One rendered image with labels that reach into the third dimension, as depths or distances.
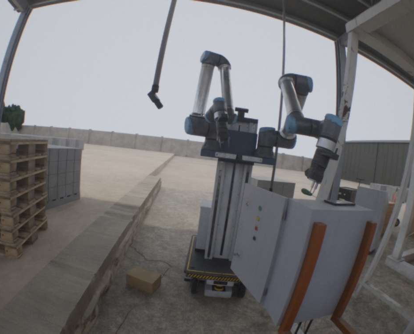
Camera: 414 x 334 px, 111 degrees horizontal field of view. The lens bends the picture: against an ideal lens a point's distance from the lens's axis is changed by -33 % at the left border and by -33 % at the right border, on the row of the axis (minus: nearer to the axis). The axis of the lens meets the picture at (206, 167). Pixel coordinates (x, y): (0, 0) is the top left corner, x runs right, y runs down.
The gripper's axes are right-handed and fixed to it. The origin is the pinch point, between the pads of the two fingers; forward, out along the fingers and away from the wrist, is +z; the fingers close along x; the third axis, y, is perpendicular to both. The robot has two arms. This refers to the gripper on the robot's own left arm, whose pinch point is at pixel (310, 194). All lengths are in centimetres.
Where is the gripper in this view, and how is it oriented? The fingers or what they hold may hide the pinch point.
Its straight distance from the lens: 97.1
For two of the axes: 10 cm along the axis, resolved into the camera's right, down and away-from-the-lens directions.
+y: -1.1, -1.7, 9.8
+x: -9.3, -3.3, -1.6
